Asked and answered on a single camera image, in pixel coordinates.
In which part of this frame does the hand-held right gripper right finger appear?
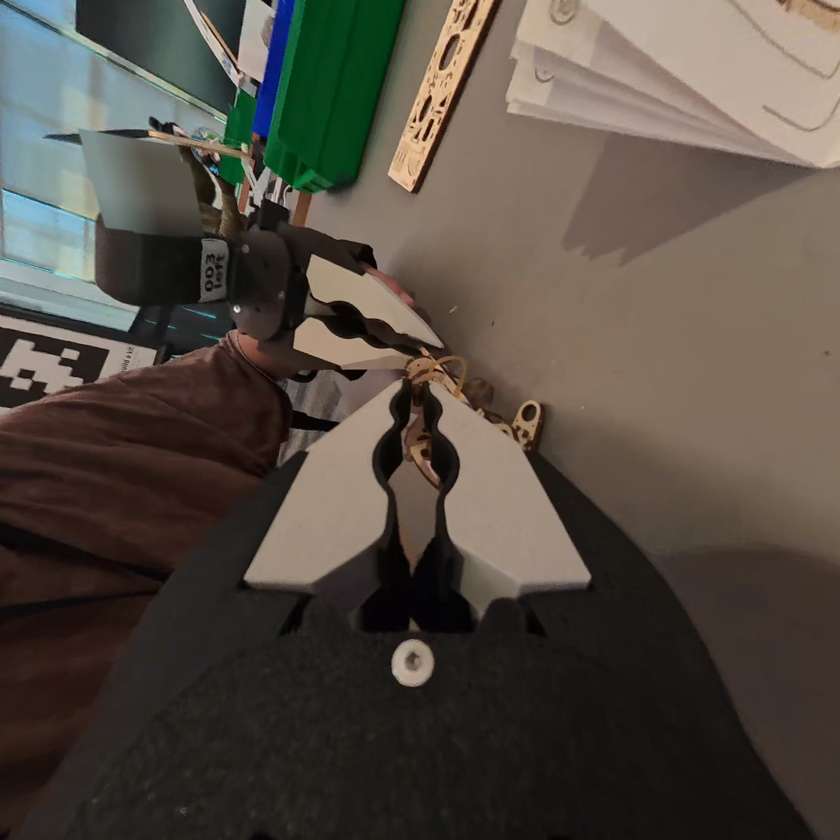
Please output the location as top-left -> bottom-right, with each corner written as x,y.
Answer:
413,382 -> 593,619

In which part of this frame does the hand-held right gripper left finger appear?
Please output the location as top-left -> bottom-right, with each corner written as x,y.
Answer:
244,379 -> 412,632

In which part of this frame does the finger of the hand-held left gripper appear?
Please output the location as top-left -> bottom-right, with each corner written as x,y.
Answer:
305,253 -> 445,350
290,314 -> 424,372

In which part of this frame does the wooden model assembly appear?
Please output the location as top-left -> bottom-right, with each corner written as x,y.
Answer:
394,353 -> 546,492

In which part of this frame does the person's left forearm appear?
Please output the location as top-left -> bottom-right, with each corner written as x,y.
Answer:
0,341 -> 294,834

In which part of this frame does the laser-cut wooden parts sheet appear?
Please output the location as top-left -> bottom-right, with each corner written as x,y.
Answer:
387,0 -> 501,195

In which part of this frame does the person's left hand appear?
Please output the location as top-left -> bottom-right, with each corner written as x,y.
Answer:
375,266 -> 417,309

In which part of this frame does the small green plastic bin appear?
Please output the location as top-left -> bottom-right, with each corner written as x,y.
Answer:
220,92 -> 265,186

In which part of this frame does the blue plastic bin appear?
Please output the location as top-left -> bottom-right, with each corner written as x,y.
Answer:
252,0 -> 298,143

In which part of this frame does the large green plastic bin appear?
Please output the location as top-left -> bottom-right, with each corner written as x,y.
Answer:
262,0 -> 409,193

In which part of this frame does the black monitor screen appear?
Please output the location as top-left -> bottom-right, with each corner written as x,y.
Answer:
75,0 -> 248,116

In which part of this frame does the white instruction booklet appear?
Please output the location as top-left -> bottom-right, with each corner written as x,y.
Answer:
505,0 -> 840,169

